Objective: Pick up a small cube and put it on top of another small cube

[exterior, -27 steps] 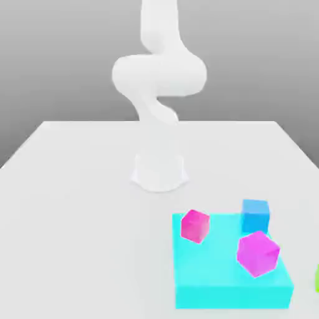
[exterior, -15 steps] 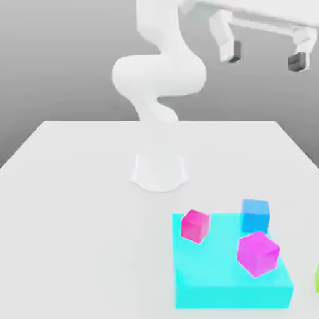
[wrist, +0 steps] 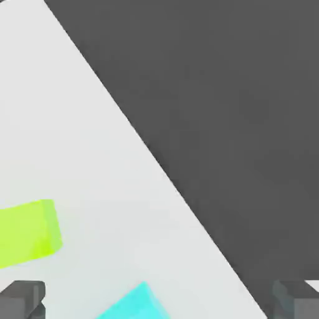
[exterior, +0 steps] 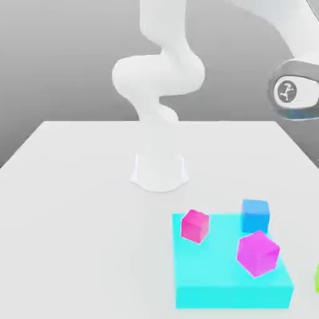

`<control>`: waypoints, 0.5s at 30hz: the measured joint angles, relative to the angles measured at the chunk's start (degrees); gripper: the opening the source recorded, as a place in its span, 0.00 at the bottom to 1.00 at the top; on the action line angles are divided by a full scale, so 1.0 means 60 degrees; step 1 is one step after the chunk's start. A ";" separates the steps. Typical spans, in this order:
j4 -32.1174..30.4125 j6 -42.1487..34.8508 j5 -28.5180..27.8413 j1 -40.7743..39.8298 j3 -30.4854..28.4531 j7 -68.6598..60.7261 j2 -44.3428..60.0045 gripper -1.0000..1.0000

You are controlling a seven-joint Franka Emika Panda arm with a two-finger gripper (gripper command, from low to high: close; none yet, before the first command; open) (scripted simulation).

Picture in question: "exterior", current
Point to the large cyan box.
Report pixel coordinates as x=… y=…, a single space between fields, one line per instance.
x=214 y=269

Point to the small green cube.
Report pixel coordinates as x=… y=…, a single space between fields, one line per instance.
x=317 y=278

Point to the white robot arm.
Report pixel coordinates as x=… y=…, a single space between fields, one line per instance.
x=159 y=74

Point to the small pink cube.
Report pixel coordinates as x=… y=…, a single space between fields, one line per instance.
x=194 y=226

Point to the small blue cube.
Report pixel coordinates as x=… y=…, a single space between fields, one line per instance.
x=255 y=216

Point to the small magenta cube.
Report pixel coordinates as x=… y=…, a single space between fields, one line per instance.
x=258 y=254

